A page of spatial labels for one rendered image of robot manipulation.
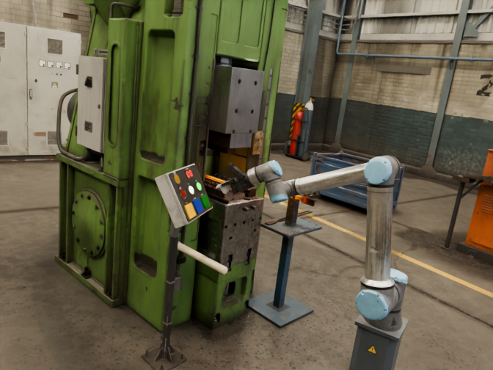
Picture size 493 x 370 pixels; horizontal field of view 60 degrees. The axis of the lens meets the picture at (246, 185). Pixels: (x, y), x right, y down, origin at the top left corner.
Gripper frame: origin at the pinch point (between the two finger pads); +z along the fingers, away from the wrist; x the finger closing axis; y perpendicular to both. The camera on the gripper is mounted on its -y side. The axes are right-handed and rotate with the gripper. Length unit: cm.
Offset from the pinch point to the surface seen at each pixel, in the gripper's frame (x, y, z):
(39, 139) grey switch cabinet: 342, -155, 416
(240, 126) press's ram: 42, -28, -11
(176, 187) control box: -23.6, -8.2, 11.0
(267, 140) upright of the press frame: 91, -13, -11
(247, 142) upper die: 50, -17, -9
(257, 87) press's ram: 53, -47, -28
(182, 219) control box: -26.9, 7.8, 13.0
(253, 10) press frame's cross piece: 63, -94, -42
